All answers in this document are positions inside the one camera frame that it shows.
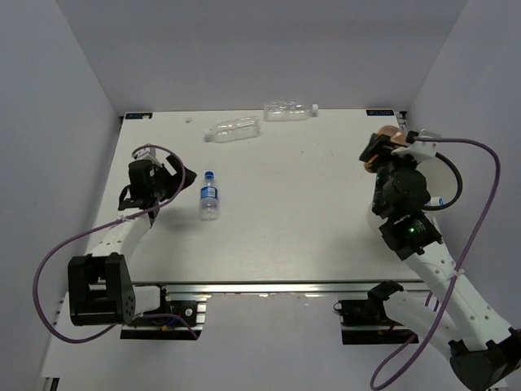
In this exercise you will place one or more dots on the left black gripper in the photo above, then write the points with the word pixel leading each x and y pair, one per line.
pixel 189 179

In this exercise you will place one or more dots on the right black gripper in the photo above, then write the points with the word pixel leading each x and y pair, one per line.
pixel 378 144

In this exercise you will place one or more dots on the orange juice bottle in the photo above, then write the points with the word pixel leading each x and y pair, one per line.
pixel 379 149

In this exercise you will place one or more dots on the small blue-label water bottle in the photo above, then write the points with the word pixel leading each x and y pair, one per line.
pixel 209 198

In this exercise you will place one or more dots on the clear bottle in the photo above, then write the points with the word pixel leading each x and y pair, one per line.
pixel 233 130
pixel 284 111

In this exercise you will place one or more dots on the clear bottle back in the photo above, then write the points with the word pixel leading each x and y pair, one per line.
pixel 284 111

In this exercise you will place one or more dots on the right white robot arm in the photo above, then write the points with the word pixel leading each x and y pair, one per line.
pixel 481 347

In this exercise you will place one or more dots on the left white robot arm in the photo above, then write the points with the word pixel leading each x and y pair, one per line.
pixel 101 291

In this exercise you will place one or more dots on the white bin with black rim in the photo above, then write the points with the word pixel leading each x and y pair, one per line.
pixel 443 180

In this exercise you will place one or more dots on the right black logo sticker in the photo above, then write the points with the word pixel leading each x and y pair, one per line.
pixel 380 112

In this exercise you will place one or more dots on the black logo sticker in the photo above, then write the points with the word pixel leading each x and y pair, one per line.
pixel 138 115
pixel 380 112

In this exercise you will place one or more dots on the left black logo sticker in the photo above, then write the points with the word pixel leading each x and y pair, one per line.
pixel 138 115

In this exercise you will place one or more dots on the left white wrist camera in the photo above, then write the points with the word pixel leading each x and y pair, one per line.
pixel 146 153

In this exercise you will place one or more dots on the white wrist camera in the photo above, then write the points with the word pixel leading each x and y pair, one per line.
pixel 146 153
pixel 419 145

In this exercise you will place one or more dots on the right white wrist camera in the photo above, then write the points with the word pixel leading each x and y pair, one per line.
pixel 419 145

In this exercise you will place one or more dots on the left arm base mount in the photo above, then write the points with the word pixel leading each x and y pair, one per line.
pixel 179 316

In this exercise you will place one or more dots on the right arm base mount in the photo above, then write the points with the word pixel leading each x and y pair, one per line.
pixel 365 322

